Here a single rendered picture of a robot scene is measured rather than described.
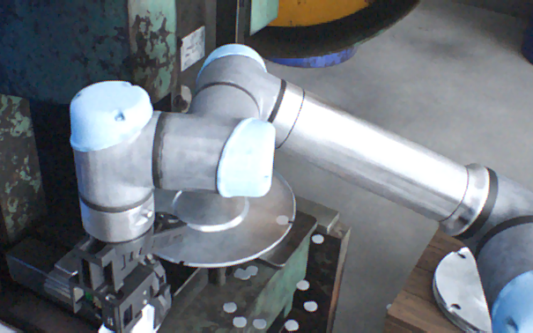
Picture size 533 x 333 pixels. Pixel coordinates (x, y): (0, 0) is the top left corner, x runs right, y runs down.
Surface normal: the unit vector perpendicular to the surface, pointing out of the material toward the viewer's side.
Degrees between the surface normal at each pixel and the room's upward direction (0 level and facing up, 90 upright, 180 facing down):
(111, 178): 95
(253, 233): 3
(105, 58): 90
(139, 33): 90
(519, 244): 32
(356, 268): 0
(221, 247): 3
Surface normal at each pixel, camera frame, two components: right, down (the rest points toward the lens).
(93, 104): 0.07, -0.82
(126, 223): 0.37, 0.56
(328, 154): -0.04, 0.52
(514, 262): -0.63, -0.66
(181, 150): -0.02, -0.04
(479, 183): -0.37, -0.56
